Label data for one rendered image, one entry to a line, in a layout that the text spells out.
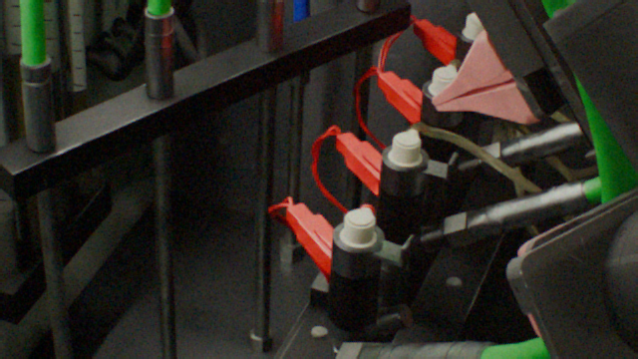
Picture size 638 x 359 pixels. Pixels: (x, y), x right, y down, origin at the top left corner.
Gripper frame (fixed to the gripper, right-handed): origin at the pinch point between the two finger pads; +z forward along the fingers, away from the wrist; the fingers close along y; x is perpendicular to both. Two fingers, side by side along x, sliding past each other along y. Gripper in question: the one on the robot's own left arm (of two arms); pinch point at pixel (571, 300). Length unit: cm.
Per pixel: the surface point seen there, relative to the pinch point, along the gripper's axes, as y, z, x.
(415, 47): -16, 45, -17
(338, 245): 2.7, 19.9, -6.0
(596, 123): -0.6, -7.4, -6.1
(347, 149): -3.0, 29.7, -11.1
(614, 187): -0.6, -6.6, -3.7
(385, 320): 1.4, 22.5, -1.1
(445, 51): -14.7, 37.1, -15.0
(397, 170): -3.5, 24.1, -8.5
